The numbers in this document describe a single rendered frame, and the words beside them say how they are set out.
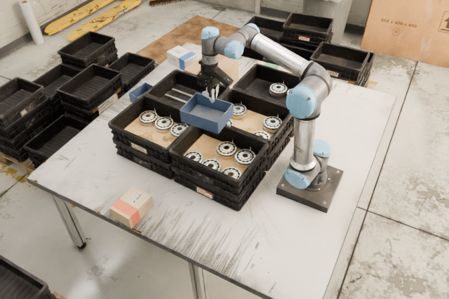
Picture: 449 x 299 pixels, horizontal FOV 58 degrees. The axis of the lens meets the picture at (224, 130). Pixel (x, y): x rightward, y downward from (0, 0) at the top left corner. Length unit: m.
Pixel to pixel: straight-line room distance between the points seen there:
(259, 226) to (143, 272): 0.99
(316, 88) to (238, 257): 0.80
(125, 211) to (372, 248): 1.60
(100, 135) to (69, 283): 0.92
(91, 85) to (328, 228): 2.14
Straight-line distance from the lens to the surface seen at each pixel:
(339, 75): 3.26
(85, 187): 2.21
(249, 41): 1.76
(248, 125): 2.21
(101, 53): 3.61
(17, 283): 2.27
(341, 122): 2.50
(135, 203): 1.97
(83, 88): 3.30
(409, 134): 3.67
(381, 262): 2.78
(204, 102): 1.95
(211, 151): 2.06
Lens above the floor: 2.28
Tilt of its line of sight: 42 degrees down
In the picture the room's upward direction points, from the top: 2 degrees counter-clockwise
